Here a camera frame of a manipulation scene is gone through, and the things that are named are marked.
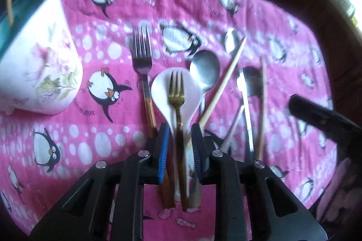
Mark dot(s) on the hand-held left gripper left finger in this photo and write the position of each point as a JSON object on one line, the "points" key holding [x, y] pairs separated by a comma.
{"points": [[164, 156]]}

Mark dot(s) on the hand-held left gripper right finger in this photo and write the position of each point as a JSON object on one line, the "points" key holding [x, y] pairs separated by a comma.
{"points": [[198, 156]]}

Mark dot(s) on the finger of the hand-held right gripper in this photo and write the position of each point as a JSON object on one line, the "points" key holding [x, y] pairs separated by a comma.
{"points": [[311, 112]]}

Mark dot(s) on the white ceramic spoon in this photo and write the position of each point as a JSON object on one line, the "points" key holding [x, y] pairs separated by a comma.
{"points": [[161, 94]]}

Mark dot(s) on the gold fork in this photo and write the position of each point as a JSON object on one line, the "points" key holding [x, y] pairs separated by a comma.
{"points": [[176, 94]]}

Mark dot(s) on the dark steel spoon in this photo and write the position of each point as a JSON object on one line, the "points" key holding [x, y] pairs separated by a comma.
{"points": [[252, 81]]}

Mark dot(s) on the large steel spoon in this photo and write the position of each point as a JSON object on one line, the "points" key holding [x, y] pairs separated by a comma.
{"points": [[205, 68]]}

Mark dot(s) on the small shiny steel spoon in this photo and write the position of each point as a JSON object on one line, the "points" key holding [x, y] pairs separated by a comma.
{"points": [[232, 40]]}

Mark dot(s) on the white floral utensil cup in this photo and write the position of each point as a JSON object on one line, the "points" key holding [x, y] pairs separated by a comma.
{"points": [[42, 60]]}

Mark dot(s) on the pink penguin print towel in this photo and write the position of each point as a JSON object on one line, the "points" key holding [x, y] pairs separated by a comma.
{"points": [[113, 127]]}

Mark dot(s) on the pink printed cloth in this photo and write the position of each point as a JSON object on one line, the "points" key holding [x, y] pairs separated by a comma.
{"points": [[336, 190]]}

